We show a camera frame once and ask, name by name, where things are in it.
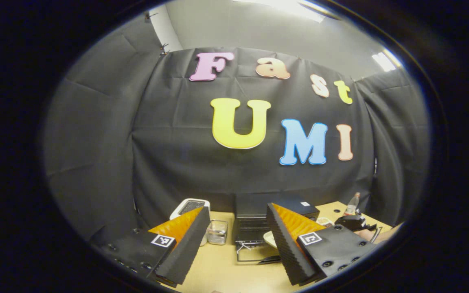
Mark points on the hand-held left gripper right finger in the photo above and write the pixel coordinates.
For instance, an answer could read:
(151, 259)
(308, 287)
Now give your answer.
(285, 248)

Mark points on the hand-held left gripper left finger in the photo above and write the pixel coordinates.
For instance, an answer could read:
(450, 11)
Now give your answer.
(189, 248)

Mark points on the square white plate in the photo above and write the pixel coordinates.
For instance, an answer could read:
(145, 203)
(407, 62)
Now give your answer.
(270, 239)

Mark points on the black electric oven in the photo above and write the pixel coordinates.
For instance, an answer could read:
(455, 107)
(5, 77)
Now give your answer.
(255, 211)

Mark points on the clear water bottle red label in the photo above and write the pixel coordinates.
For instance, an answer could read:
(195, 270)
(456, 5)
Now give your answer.
(352, 207)

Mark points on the white divided dish with beans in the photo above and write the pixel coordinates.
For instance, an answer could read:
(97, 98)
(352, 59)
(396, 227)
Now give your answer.
(325, 222)

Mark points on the white toaster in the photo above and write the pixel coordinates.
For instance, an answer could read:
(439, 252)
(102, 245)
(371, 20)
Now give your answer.
(176, 213)

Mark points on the black backdrop cloth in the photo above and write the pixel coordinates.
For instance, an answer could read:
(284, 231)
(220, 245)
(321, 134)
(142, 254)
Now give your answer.
(169, 162)

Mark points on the small ceiling light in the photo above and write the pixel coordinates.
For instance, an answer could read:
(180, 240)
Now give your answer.
(385, 61)

